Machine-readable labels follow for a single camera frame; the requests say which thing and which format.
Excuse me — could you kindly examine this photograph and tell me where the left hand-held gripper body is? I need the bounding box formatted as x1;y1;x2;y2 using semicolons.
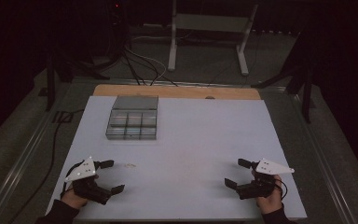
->
64;156;113;206

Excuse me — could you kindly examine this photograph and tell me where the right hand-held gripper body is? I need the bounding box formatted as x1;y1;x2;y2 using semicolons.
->
235;157;296;201

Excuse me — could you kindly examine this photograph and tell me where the person's right hand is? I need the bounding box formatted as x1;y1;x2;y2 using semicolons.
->
255;175;284;216

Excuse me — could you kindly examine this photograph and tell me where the person's left hand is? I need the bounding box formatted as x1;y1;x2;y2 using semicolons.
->
61;187;89;210

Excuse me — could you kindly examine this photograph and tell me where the clear plastic compartment box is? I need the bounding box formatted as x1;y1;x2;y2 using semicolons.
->
105;94;159;141

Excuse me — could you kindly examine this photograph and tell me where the white table mat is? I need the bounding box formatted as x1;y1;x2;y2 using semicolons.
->
45;94;308;220

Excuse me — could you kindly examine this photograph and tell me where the floor socket box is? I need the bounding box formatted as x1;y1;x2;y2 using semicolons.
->
51;110;75;124

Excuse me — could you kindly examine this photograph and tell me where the black tripod stand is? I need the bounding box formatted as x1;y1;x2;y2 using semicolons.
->
251;27;314;124
44;46;111;112

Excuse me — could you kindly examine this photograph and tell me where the white metal stand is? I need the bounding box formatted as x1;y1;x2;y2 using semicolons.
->
167;0;260;77

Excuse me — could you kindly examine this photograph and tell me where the left hand-held gripper cable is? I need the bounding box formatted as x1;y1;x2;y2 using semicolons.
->
62;163;79;200

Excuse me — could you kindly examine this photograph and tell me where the hand-held gripper cable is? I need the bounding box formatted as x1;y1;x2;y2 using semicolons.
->
62;163;79;200
273;176;289;201

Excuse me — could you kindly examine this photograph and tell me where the right hand-held gripper cable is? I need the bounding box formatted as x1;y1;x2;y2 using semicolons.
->
273;176;289;201

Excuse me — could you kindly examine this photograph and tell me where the black floor cable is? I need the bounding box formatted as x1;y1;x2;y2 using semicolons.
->
8;108;86;224

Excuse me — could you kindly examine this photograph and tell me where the aluminium floor rail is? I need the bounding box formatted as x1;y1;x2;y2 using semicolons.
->
0;108;57;224
288;91;358;224

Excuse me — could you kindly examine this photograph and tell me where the bundle of black cables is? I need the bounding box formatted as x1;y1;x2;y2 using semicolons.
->
103;0;179;88

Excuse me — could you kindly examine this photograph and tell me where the white cable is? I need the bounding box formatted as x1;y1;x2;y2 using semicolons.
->
127;34;169;82

